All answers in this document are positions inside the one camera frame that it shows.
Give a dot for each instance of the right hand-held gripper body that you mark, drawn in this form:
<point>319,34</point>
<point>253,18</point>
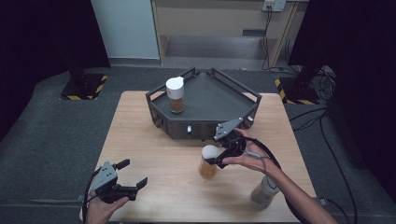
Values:
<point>230,137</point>

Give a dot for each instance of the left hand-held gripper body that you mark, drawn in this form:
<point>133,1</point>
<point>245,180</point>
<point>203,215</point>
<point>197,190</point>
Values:
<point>104,180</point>

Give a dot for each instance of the orange spice jar white lid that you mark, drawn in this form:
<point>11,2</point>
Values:
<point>208,170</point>

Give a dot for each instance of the dark grey corner rack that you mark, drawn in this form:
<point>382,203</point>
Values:
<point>211,99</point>

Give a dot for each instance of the beige spice jar white lid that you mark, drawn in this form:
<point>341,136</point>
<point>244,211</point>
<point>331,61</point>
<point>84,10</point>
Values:
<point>261,195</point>

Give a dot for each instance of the brown spice jar flip lid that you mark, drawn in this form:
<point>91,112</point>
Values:
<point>175,93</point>

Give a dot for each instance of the person's right hand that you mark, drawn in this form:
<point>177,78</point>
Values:
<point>253,161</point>

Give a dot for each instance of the person's left hand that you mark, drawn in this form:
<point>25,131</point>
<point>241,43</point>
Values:
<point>101,213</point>

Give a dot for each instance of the black stand with striped base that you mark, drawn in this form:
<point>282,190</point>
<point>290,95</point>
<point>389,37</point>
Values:
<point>299,90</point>
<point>82,85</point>

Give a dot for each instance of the light wooden shelf unit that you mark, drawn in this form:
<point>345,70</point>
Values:
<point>214,25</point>

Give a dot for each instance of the black curtain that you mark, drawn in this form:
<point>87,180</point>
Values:
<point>37,46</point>
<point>361,77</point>

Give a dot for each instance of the white wall panel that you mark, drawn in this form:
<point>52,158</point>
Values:
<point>127,28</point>

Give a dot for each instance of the white wall socket strip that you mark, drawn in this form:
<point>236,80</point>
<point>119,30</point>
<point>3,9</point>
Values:
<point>274,4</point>

